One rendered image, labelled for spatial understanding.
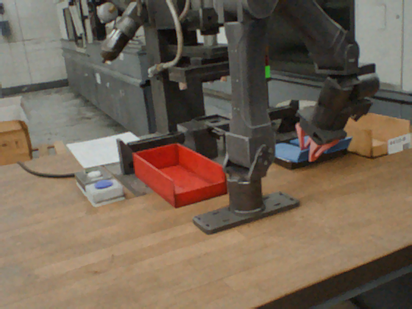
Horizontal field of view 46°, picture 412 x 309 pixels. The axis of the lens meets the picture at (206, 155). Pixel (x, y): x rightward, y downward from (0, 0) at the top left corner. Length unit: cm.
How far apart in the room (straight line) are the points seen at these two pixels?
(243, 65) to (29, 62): 964
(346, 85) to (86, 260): 59
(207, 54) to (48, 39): 926
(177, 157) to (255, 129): 41
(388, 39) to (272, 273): 108
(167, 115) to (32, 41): 898
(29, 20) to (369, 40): 907
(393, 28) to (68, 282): 123
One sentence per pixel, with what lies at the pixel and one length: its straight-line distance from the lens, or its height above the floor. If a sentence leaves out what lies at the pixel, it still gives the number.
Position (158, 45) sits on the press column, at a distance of 143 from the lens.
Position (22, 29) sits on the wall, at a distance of 1035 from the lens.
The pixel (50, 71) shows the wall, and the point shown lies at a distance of 1042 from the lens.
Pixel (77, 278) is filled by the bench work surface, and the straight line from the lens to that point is 79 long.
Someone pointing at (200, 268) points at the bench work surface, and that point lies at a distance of 75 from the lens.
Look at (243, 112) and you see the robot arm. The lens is 83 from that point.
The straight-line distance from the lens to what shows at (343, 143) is 118.
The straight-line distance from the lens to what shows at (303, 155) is 111.
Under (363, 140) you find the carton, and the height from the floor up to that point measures 94.
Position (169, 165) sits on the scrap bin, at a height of 91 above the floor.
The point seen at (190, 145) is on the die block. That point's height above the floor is 94.
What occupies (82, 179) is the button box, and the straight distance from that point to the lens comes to 114.
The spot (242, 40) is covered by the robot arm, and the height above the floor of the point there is 122.
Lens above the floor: 128
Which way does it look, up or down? 17 degrees down
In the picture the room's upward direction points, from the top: 6 degrees counter-clockwise
